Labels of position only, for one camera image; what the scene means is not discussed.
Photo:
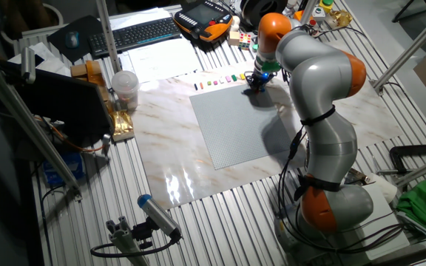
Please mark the long slanted aluminium profile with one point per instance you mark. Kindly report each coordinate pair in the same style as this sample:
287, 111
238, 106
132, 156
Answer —
412, 46

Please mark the green cloth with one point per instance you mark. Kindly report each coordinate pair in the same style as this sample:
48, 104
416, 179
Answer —
424, 203

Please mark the black camera clamp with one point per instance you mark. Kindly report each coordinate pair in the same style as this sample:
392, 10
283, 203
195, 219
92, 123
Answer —
142, 232

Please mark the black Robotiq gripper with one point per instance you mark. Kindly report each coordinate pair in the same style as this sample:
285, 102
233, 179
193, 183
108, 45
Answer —
260, 78

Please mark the small cardboard box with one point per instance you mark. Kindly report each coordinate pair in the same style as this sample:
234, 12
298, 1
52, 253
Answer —
78, 70

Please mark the black computer keyboard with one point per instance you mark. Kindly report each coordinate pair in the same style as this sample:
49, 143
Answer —
135, 35

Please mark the black mouse pad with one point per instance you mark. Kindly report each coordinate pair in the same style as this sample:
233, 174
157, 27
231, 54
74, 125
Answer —
87, 29

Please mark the slanted aluminium frame bar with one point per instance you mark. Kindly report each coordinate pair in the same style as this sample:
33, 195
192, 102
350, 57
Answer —
32, 125

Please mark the marble pattern mat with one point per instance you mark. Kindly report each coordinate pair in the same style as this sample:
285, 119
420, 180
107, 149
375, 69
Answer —
168, 147

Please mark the white rimmed bin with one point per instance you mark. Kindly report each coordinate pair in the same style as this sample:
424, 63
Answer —
54, 13

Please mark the brown packing tape roll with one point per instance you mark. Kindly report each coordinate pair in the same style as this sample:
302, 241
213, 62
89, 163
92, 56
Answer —
94, 72

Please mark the small orange object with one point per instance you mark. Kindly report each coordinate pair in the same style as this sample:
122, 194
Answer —
299, 14

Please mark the plain wooden cube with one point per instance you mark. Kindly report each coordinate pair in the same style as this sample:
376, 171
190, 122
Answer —
234, 38

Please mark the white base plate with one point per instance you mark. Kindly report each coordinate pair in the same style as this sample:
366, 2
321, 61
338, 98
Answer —
387, 225

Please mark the loose white papers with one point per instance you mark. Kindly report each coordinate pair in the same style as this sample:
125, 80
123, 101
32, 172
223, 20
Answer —
50, 64

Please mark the green wrist mount plate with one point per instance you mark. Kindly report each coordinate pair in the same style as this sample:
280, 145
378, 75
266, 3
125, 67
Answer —
271, 67

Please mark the black chair base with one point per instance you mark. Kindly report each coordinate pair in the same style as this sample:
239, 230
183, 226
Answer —
420, 9

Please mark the printed paper sheet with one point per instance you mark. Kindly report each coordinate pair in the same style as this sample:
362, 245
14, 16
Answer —
161, 59

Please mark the small metal connector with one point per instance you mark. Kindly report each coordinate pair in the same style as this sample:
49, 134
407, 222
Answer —
106, 144

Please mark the white rounded figurine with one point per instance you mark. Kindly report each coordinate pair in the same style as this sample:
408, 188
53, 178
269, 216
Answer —
236, 23

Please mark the white paper roll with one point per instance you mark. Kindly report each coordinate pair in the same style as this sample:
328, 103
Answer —
387, 188

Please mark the crinkled gold foil object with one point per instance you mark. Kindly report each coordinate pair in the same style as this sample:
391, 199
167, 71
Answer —
339, 18

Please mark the aluminium frame post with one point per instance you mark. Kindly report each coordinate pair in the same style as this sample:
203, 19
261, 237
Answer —
106, 33

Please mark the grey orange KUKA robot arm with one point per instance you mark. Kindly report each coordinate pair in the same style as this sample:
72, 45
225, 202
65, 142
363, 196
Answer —
316, 81

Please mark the black filament spool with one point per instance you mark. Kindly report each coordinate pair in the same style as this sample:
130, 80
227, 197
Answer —
261, 9

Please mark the aluminium profile stub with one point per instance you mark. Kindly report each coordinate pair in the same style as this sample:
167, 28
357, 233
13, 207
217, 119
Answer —
124, 244

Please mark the translucent plastic cup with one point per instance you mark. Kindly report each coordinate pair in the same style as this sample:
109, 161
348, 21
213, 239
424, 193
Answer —
125, 90

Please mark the dark computer mouse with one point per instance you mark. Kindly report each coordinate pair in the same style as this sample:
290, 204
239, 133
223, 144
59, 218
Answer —
72, 39

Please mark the grey button box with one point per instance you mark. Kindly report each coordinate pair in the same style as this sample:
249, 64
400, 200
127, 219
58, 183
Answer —
318, 14

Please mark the short aluminium post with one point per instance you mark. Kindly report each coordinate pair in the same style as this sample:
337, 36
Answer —
309, 8

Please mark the silver bar camera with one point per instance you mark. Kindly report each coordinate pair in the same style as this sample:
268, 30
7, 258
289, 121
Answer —
28, 64

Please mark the silver camera with blue cap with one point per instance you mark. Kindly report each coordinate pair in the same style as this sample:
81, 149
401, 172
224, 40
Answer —
157, 214

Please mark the white paper stack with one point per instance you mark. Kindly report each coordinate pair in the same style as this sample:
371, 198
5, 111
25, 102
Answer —
139, 16

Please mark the yellow box with green button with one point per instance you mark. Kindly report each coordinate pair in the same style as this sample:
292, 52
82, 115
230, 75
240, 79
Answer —
325, 5

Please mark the black orange teach pendant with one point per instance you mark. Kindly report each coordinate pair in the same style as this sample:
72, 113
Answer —
202, 16

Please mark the gold foil bag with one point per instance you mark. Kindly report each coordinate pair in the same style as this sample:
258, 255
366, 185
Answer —
121, 125

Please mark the blue packet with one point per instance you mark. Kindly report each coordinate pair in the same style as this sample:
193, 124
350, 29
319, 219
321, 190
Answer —
65, 168

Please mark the black monitor panel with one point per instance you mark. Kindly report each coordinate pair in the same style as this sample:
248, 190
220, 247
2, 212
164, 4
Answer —
61, 99

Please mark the Rubik's cube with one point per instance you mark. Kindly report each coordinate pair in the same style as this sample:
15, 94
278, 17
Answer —
245, 41

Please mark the grey Lego baseplate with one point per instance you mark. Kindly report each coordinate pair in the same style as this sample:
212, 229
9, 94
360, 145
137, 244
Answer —
231, 125

